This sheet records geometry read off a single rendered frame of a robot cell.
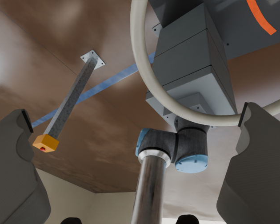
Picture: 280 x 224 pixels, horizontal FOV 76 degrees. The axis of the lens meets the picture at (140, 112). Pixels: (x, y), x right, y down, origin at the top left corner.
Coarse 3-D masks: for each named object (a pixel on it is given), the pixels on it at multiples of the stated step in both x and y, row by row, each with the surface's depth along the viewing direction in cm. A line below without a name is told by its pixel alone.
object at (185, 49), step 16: (192, 16) 132; (208, 16) 131; (160, 32) 153; (176, 32) 133; (192, 32) 117; (208, 32) 109; (160, 48) 134; (176, 48) 118; (192, 48) 106; (208, 48) 96; (160, 64) 119; (176, 64) 107; (192, 64) 96; (208, 64) 88; (224, 64) 124; (160, 80) 107; (176, 80) 97; (192, 80) 89; (208, 80) 87; (224, 80) 104; (176, 96) 99; (208, 96) 95; (224, 96) 93; (160, 112) 112; (224, 112) 102
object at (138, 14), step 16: (144, 0) 33; (144, 16) 35; (144, 32) 37; (144, 48) 38; (144, 64) 39; (144, 80) 41; (160, 96) 43; (176, 112) 46; (192, 112) 46; (272, 112) 46
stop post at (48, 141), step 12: (84, 60) 198; (96, 60) 195; (84, 72) 177; (84, 84) 173; (72, 96) 158; (60, 108) 149; (72, 108) 155; (60, 120) 143; (48, 132) 133; (36, 144) 128; (48, 144) 128
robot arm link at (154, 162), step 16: (144, 128) 89; (144, 144) 83; (160, 144) 81; (144, 160) 78; (160, 160) 77; (144, 176) 71; (160, 176) 72; (144, 192) 65; (160, 192) 67; (144, 208) 61; (160, 208) 63
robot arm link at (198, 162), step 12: (180, 132) 91; (192, 132) 87; (180, 144) 83; (192, 144) 83; (204, 144) 85; (180, 156) 82; (192, 156) 79; (204, 156) 81; (180, 168) 85; (192, 168) 84; (204, 168) 82
